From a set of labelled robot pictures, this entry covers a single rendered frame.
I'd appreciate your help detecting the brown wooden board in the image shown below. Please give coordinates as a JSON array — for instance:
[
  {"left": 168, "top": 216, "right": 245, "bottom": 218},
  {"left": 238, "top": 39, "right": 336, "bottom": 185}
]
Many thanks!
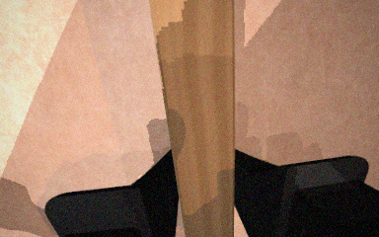
[{"left": 149, "top": 0, "right": 235, "bottom": 237}]

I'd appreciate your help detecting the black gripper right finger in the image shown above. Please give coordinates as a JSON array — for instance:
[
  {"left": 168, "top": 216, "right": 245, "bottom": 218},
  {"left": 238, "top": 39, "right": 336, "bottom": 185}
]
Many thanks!
[{"left": 234, "top": 149, "right": 369, "bottom": 237}]

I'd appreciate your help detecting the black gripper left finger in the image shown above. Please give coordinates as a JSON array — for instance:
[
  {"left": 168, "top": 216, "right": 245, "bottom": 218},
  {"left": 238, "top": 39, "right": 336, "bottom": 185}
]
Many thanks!
[{"left": 44, "top": 149, "right": 179, "bottom": 237}]

